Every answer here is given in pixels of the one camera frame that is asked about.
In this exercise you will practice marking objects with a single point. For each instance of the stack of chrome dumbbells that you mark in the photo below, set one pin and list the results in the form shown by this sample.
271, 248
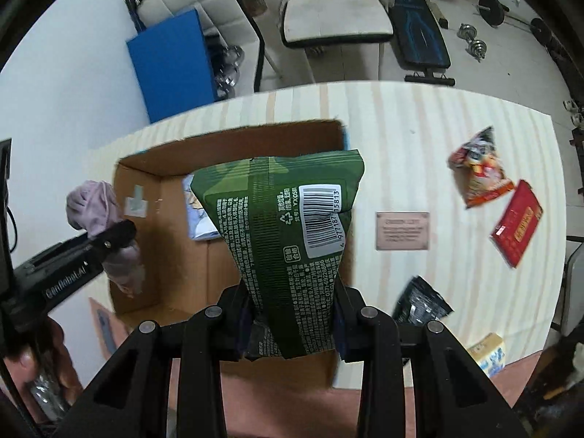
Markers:
230, 70

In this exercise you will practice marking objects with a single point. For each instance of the orange packet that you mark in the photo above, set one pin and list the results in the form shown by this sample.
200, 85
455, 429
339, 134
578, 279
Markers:
98, 324

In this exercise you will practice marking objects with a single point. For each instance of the black snack packet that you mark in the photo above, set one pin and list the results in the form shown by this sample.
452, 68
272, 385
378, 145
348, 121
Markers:
419, 303

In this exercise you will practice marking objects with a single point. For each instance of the black and blue weight bench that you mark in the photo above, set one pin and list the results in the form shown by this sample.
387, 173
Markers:
419, 27

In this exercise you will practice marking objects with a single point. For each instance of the black metal frame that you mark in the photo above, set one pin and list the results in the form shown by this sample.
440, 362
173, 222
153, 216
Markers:
261, 54

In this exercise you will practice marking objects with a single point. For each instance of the pink cloth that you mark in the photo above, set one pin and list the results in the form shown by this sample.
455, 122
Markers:
91, 200

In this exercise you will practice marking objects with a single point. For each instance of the yellow and blue carton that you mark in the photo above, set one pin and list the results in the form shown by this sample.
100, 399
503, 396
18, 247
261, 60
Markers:
490, 353

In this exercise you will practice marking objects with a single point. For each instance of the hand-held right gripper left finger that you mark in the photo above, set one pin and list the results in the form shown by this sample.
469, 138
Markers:
243, 328

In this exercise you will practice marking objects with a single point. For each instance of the flat red packet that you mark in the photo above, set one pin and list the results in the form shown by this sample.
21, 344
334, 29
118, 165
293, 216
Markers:
518, 226

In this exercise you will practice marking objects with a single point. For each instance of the red and white snack packet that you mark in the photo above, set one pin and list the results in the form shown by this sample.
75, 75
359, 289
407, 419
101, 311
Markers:
479, 173

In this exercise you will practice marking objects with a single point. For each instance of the brown cardboard box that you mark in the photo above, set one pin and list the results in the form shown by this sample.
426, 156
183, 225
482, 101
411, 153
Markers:
159, 260

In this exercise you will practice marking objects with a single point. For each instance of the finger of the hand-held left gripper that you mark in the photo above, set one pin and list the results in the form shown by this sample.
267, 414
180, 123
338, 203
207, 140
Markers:
116, 233

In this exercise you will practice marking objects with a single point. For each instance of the blue foam mat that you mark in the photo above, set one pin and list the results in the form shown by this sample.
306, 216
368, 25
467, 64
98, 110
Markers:
173, 68

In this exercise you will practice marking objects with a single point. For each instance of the white cushioned chair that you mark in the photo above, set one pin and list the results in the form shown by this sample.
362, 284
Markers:
335, 16

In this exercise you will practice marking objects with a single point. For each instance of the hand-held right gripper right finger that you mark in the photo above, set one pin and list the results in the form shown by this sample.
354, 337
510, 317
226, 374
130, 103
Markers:
341, 333

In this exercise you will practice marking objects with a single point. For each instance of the person's left hand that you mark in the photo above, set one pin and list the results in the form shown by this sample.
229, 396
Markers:
61, 356

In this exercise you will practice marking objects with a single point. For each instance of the silver packet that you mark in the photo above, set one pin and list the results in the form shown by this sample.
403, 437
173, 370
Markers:
45, 397

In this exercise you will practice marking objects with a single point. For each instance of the blue and white packet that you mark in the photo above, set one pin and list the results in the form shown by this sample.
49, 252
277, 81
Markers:
200, 223

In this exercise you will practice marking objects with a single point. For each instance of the black barbell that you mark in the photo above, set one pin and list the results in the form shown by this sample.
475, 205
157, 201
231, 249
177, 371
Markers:
492, 9

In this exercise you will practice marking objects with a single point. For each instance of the chrome dumbbell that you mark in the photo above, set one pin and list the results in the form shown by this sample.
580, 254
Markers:
474, 43

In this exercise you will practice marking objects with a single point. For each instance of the green snack packet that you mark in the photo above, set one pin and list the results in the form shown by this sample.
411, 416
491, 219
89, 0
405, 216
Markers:
273, 237

